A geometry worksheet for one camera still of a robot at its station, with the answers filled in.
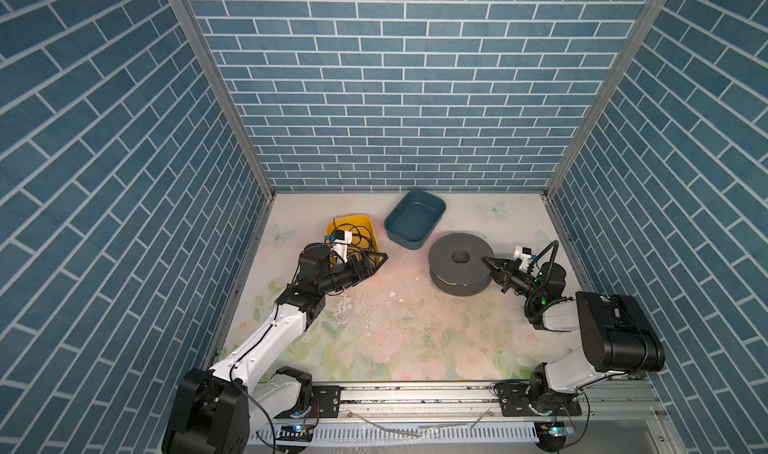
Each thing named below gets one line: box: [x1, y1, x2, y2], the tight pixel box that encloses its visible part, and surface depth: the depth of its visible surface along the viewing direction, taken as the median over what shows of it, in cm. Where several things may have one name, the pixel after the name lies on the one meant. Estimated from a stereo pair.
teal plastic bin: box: [384, 190, 447, 250], surface depth 117 cm
